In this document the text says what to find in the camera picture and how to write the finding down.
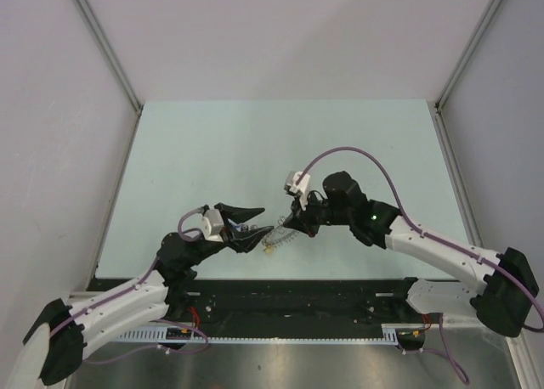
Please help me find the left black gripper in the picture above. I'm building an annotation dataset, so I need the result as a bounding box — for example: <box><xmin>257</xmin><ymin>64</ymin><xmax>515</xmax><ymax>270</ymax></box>
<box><xmin>185</xmin><ymin>202</ymin><xmax>273</xmax><ymax>267</ymax></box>

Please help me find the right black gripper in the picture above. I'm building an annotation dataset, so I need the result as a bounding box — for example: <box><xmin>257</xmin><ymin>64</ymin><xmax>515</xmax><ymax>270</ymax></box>
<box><xmin>284</xmin><ymin>188</ymin><xmax>353</xmax><ymax>238</ymax></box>

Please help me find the metal disc keyring holder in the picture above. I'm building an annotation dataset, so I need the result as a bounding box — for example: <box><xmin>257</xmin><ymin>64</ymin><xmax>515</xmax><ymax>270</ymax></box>
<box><xmin>261</xmin><ymin>216</ymin><xmax>299</xmax><ymax>253</ymax></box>

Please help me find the blue tagged key bunch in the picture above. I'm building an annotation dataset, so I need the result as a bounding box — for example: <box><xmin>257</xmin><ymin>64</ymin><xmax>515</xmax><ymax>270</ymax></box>
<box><xmin>230</xmin><ymin>222</ymin><xmax>258</xmax><ymax>232</ymax></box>

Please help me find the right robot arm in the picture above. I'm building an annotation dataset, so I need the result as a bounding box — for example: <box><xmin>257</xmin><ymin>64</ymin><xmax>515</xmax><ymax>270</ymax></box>
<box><xmin>284</xmin><ymin>172</ymin><xmax>539</xmax><ymax>337</ymax></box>

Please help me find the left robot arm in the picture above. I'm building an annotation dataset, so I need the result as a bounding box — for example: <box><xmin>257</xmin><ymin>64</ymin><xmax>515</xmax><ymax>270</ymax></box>
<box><xmin>8</xmin><ymin>203</ymin><xmax>272</xmax><ymax>388</ymax></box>

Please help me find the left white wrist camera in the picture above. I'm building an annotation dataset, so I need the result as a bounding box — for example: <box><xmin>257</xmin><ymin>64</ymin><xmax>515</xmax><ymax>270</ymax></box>
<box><xmin>201</xmin><ymin>209</ymin><xmax>224</xmax><ymax>243</ymax></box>

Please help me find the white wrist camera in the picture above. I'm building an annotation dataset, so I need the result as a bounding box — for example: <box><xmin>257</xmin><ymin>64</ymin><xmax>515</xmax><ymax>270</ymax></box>
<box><xmin>284</xmin><ymin>171</ymin><xmax>310</xmax><ymax>211</ymax></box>
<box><xmin>201</xmin><ymin>209</ymin><xmax>224</xmax><ymax>243</ymax></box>

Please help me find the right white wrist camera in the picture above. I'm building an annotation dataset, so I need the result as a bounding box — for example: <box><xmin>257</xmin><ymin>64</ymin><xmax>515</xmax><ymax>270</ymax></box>
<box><xmin>284</xmin><ymin>171</ymin><xmax>310</xmax><ymax>211</ymax></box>

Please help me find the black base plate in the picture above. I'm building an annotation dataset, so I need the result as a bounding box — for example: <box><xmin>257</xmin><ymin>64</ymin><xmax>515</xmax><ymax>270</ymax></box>
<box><xmin>87</xmin><ymin>278</ymin><xmax>439</xmax><ymax>338</ymax></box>

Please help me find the white cable duct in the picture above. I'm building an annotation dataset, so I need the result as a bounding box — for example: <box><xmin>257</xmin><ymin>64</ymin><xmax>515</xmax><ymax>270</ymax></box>
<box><xmin>114</xmin><ymin>324</ymin><xmax>399</xmax><ymax>347</ymax></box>

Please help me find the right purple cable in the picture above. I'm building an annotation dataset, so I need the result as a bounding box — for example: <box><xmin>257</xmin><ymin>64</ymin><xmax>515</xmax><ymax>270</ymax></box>
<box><xmin>297</xmin><ymin>146</ymin><xmax>544</xmax><ymax>384</ymax></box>

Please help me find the left aluminium frame post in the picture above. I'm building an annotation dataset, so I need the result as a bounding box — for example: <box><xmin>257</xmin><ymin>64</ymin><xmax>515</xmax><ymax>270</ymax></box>
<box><xmin>63</xmin><ymin>0</ymin><xmax>144</xmax><ymax>112</ymax></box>

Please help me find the aluminium frame post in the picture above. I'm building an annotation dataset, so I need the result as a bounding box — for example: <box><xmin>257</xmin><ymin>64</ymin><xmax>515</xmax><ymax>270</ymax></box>
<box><xmin>63</xmin><ymin>0</ymin><xmax>144</xmax><ymax>112</ymax></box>
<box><xmin>435</xmin><ymin>0</ymin><xmax>515</xmax><ymax>110</ymax></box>

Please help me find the right aluminium frame post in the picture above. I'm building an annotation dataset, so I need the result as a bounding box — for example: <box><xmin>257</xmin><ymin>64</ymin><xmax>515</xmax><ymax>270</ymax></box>
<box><xmin>435</xmin><ymin>0</ymin><xmax>515</xmax><ymax>110</ymax></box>

